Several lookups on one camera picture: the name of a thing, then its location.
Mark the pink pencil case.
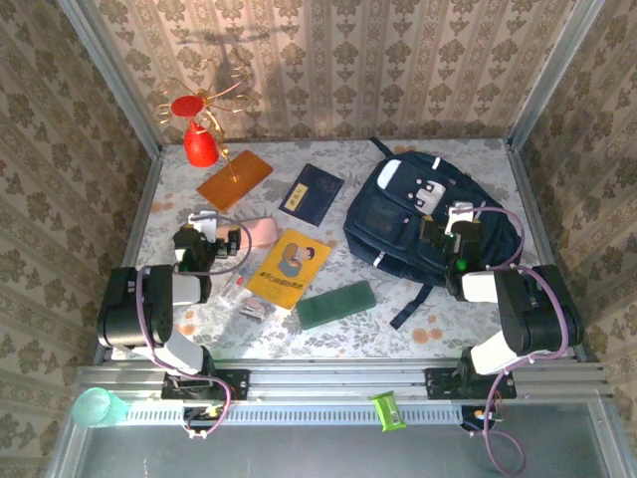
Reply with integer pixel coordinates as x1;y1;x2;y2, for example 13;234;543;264
213;217;280;250

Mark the navy blue backpack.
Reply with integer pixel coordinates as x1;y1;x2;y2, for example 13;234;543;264
342;137;524;330

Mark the clear plastic pen pack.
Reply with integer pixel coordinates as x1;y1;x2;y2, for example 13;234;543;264
217;276;250;308

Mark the yellow illustrated book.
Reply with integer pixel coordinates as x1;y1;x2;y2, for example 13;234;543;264
246;227;333;311

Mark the navy blue notebook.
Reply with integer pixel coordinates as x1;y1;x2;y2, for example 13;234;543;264
278;162;345;228

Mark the green pencil case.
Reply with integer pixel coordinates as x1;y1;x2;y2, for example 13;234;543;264
296;280;377;331

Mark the red cone shade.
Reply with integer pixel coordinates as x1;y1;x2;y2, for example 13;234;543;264
182;123;221;168

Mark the red disc shade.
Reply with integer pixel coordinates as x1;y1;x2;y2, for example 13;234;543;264
170;95;207;120

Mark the green snack packet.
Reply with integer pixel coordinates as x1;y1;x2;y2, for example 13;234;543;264
371;391;407;432

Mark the teal plastic cup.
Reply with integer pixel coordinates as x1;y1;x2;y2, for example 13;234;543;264
71;386;131;429

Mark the grey metal shelf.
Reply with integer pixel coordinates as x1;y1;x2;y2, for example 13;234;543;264
47;397;629;478

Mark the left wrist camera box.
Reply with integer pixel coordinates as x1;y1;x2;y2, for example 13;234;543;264
187;210;220;234

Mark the aluminium table side rail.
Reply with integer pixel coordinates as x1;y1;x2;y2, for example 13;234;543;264
505;141;601;363
93;151;165;364

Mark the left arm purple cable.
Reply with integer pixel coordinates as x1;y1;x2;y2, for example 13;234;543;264
134;221;254;440

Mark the small controller board with wires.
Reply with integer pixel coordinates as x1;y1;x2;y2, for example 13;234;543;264
181;403;226;425
460;402;505;432

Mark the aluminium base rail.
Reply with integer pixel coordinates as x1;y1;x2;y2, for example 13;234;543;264
74;358;612;403

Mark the white slotted cable duct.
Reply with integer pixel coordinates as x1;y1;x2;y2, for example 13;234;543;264
121;400;467;427

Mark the aluminium frame post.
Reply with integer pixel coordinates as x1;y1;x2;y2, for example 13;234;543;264
507;0;609;150
57;0;164;158

